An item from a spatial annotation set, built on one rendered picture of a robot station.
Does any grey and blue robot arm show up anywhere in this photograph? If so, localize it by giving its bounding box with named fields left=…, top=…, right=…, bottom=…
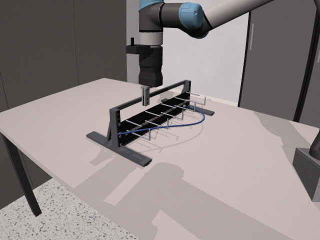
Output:
left=138, top=0, right=320, bottom=161

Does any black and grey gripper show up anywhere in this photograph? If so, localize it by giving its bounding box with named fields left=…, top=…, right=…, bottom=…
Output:
left=126, top=32, right=163, bottom=106

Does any dark grey rack with metal hooks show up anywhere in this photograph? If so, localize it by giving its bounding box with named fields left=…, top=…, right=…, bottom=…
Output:
left=86, top=80, right=215, bottom=167

